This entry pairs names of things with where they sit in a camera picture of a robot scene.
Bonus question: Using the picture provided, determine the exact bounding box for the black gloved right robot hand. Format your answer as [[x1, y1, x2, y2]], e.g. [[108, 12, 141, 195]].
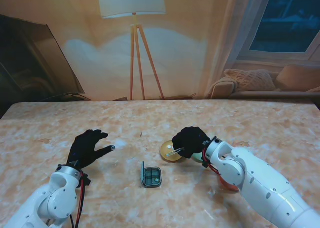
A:
[[171, 126, 211, 160]]

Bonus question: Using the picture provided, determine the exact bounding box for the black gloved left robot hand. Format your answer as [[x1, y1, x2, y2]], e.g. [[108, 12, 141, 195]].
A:
[[66, 129, 116, 169]]

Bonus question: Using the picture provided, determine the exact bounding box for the small pill box blue lid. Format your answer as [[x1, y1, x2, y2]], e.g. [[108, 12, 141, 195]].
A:
[[140, 160, 163, 189]]

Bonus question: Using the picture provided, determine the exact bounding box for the round green dish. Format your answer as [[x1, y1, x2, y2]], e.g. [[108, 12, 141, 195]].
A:
[[191, 152, 205, 163]]

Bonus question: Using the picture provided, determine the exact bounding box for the round yellow dish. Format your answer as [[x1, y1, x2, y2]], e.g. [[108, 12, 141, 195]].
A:
[[160, 140, 188, 164]]

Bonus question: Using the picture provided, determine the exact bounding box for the red-orange dish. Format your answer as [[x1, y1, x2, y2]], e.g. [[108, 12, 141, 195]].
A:
[[218, 174, 240, 192]]

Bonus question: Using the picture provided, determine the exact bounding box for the beige sofa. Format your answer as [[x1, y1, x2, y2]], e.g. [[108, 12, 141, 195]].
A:
[[207, 64, 320, 100]]

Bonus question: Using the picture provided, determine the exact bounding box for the knitted cream cushion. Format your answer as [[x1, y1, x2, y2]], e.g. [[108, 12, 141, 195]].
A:
[[223, 68, 281, 93]]

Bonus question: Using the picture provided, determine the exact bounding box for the dark cabinet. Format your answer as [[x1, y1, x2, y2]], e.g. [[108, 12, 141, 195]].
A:
[[0, 14, 86, 119]]

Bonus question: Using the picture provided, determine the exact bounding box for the plain beige cushion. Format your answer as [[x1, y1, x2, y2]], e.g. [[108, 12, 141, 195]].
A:
[[274, 64, 320, 93]]

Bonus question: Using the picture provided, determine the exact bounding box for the tripod floor lamp white shade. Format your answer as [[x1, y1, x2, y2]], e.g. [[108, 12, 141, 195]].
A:
[[96, 0, 167, 101]]

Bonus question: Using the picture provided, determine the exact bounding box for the red black right arm cable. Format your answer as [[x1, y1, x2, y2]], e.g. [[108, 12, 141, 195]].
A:
[[201, 146, 222, 176]]

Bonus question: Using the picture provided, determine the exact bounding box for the red black arm cable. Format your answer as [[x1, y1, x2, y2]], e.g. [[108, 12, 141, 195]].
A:
[[69, 171, 87, 228], [201, 146, 222, 176]]

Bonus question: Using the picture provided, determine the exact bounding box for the red black left arm cable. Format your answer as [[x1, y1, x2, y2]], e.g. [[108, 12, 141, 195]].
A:
[[69, 171, 87, 228]]

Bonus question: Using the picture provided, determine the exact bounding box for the window with white frame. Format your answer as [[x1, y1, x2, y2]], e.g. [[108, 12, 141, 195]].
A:
[[234, 0, 320, 63]]

